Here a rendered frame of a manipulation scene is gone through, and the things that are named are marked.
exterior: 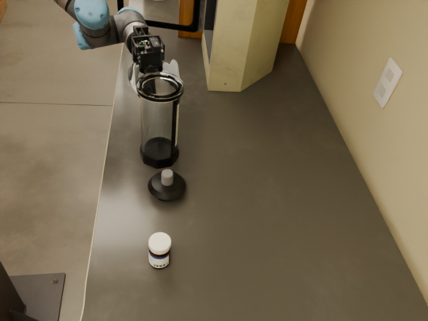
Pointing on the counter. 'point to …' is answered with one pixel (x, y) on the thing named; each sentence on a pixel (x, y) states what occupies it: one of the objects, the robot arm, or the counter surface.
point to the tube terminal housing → (243, 42)
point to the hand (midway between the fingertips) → (159, 92)
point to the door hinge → (202, 16)
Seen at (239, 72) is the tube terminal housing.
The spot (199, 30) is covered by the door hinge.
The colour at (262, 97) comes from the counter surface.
